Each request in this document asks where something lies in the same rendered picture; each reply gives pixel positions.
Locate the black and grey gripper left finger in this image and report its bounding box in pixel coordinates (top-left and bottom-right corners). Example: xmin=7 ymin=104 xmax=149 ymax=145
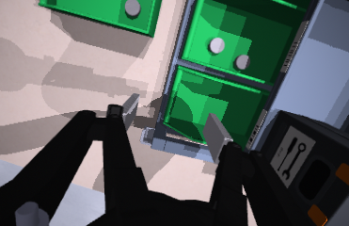
xmin=0 ymin=93 xmax=164 ymax=226

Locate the dark grey metal shelf rack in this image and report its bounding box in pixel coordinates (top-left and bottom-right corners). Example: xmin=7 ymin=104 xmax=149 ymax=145
xmin=140 ymin=0 xmax=349 ymax=163

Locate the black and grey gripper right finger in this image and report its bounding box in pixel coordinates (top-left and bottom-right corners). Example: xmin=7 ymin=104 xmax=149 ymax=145
xmin=202 ymin=113 xmax=312 ymax=226

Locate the grey metal disc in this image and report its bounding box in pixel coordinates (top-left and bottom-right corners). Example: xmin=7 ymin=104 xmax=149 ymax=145
xmin=209 ymin=38 xmax=225 ymax=53
xmin=125 ymin=0 xmax=141 ymax=17
xmin=234 ymin=55 xmax=250 ymax=70

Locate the black tool case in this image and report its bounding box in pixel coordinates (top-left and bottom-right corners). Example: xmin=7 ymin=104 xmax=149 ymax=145
xmin=260 ymin=110 xmax=349 ymax=226

